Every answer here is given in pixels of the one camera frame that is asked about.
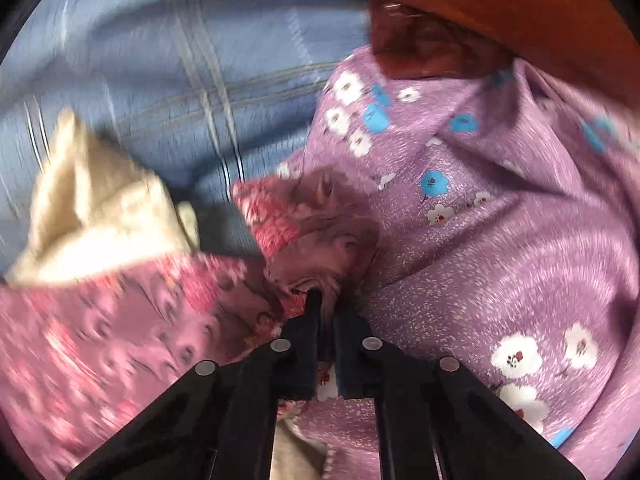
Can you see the rust brown cloth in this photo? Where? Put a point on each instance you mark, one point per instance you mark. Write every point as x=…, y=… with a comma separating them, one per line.
x=475, y=15

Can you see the cream leaf-print cloth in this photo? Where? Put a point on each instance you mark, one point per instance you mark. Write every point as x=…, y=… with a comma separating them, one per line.
x=95, y=210

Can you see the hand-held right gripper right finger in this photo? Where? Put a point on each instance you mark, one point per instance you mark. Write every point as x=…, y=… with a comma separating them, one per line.
x=350, y=355

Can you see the purple floral bed sheet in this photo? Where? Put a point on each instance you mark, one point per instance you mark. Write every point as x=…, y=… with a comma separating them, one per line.
x=475, y=260

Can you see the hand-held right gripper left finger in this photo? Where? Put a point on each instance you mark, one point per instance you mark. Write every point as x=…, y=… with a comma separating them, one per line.
x=304, y=355

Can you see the pink floral garment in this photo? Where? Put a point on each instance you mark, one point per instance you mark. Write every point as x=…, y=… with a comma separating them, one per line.
x=125, y=340

